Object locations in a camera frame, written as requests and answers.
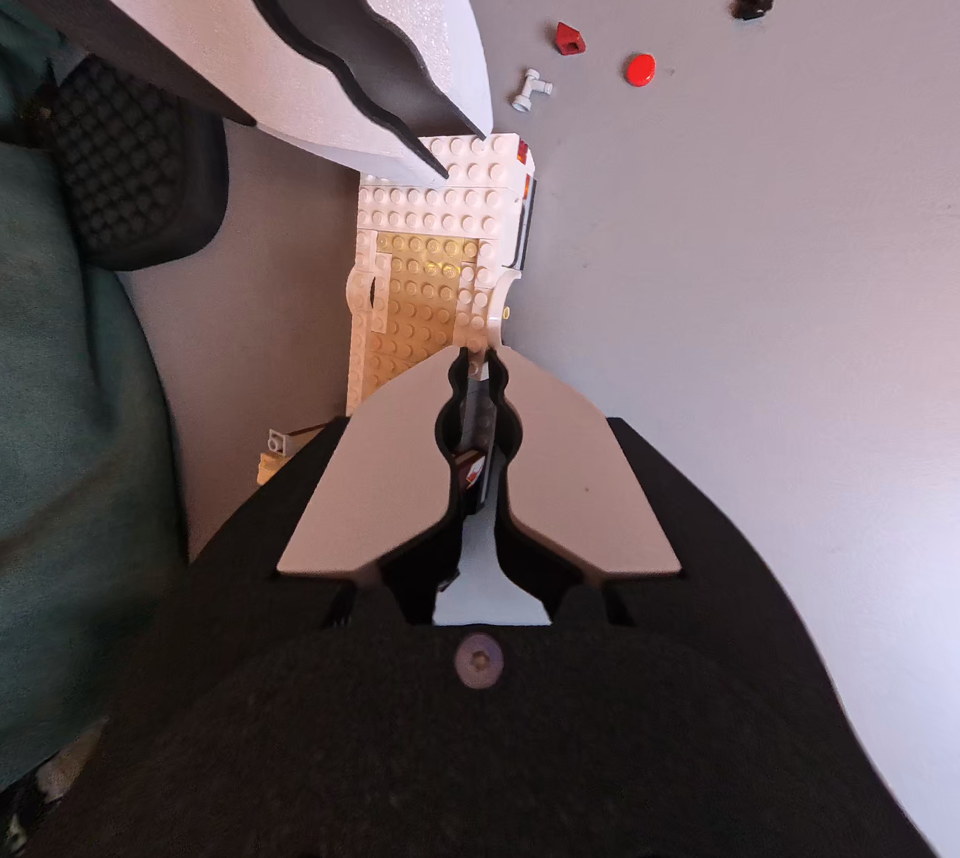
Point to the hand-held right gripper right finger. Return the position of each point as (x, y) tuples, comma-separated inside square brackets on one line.
[(585, 498)]

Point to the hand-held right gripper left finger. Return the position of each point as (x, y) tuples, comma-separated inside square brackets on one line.
[(375, 498)]

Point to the white long brick plate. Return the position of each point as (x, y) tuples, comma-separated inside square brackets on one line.
[(487, 160), (450, 209)]

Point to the toy brick truck model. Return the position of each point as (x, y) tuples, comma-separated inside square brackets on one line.
[(427, 288)]

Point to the small grey brick piece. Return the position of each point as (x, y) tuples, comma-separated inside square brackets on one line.
[(531, 91)]

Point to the dark red slope piece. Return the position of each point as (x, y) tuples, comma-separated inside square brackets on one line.
[(570, 39)]

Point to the black wrist rest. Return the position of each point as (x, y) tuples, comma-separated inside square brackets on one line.
[(135, 168)]

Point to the red round stud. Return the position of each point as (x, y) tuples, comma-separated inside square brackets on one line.
[(641, 69)]

